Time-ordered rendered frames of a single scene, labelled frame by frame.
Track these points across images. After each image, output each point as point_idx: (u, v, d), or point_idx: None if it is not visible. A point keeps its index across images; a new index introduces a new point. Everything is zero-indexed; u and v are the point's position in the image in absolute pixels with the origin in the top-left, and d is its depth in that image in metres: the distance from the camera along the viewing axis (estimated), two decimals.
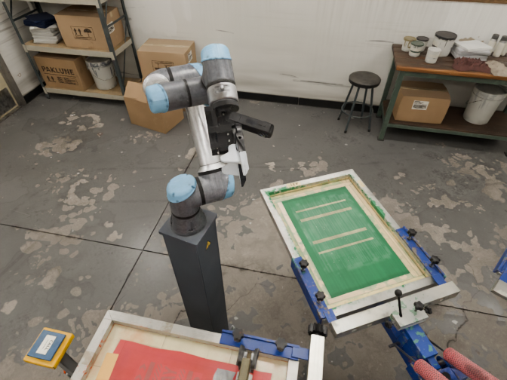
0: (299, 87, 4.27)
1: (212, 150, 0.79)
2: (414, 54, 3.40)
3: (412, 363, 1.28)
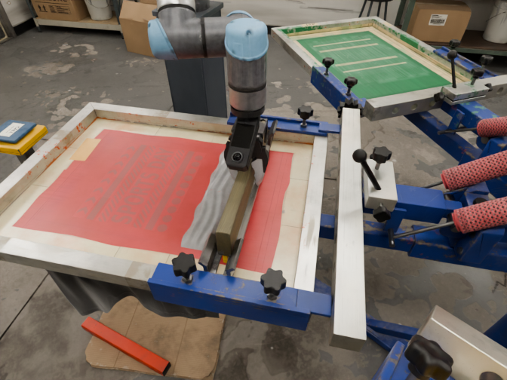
0: (306, 15, 4.02)
1: None
2: None
3: (467, 151, 1.03)
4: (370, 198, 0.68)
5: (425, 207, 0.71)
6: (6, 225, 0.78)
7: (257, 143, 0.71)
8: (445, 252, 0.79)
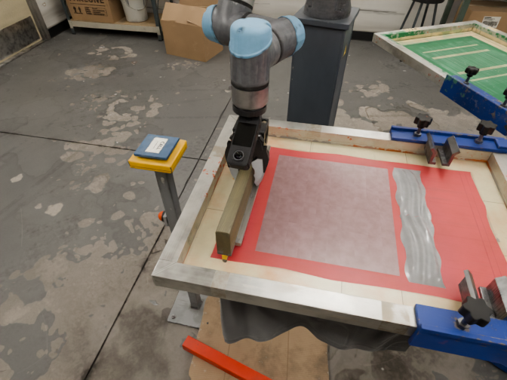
0: None
1: None
2: None
3: None
4: None
5: None
6: (204, 255, 0.71)
7: (259, 142, 0.71)
8: None
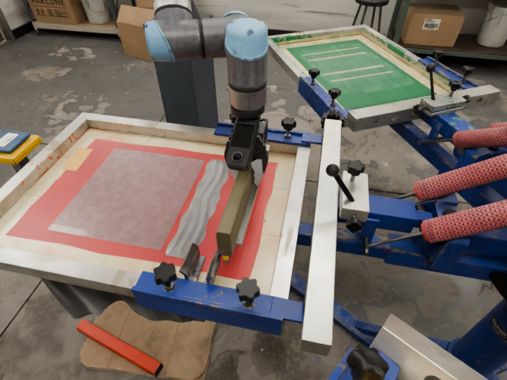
0: (302, 19, 4.06)
1: None
2: None
3: (446, 160, 1.07)
4: (343, 209, 0.72)
5: (397, 218, 0.75)
6: (0, 234, 0.82)
7: (257, 143, 0.71)
8: (419, 259, 0.83)
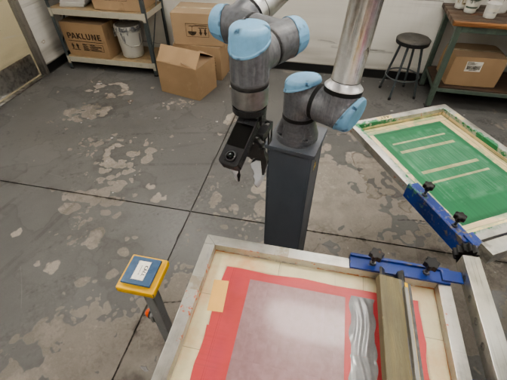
0: None
1: None
2: (470, 10, 3.19)
3: None
4: None
5: None
6: None
7: (256, 145, 0.71)
8: None
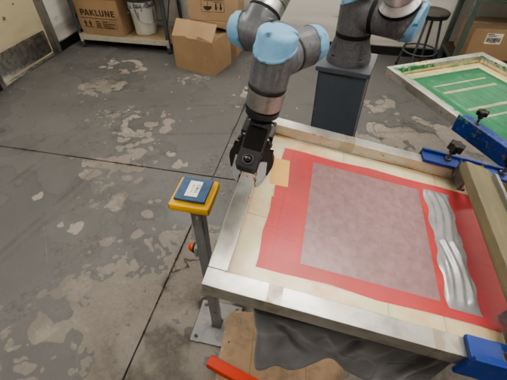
0: None
1: None
2: None
3: None
4: None
5: None
6: (248, 264, 0.68)
7: (266, 146, 0.71)
8: None
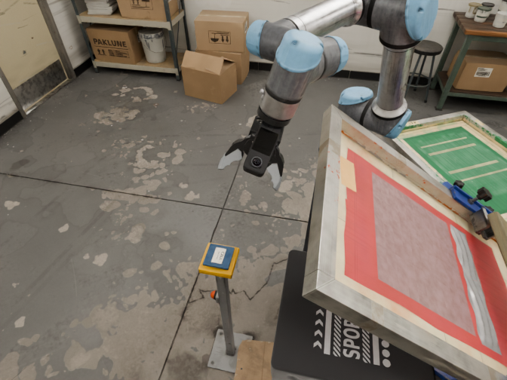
0: (352, 59, 4.26)
1: None
2: (480, 19, 3.39)
3: None
4: None
5: None
6: (338, 271, 0.63)
7: (273, 151, 0.72)
8: None
